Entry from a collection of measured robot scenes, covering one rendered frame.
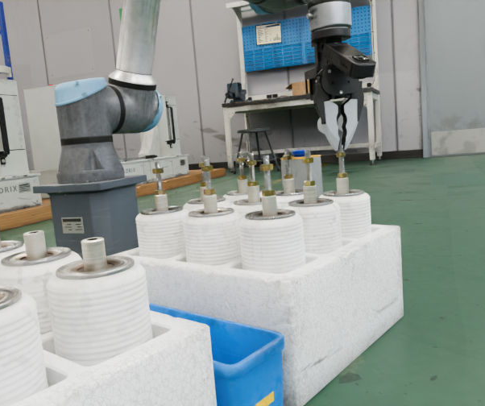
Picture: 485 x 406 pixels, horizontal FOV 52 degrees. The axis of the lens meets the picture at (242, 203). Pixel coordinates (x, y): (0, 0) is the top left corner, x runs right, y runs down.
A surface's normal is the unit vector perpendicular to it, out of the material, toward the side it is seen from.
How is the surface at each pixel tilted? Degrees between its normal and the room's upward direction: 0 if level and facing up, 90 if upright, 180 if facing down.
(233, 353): 88
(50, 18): 90
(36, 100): 90
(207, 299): 90
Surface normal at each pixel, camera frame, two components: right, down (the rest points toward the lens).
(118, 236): 0.93, -0.03
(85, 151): 0.18, -0.19
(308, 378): 0.78, 0.02
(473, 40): -0.37, 0.15
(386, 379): -0.08, -0.99
